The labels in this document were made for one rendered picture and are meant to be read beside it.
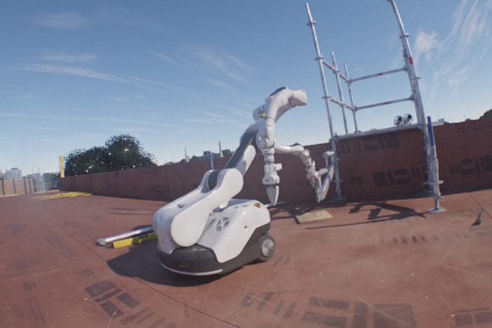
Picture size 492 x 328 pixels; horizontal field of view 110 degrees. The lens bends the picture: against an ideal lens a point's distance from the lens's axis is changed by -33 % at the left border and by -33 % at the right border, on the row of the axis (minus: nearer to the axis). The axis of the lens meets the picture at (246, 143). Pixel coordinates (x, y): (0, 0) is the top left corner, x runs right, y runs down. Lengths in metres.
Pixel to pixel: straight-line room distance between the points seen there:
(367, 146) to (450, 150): 0.99
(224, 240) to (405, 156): 2.29
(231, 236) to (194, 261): 0.22
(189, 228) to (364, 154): 2.29
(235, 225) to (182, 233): 0.27
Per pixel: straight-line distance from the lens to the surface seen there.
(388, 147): 3.04
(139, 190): 6.40
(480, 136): 3.14
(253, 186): 3.77
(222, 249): 1.27
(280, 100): 1.65
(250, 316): 1.07
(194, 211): 1.32
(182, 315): 1.15
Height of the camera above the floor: 0.62
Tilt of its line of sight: 4 degrees up
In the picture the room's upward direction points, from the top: 7 degrees counter-clockwise
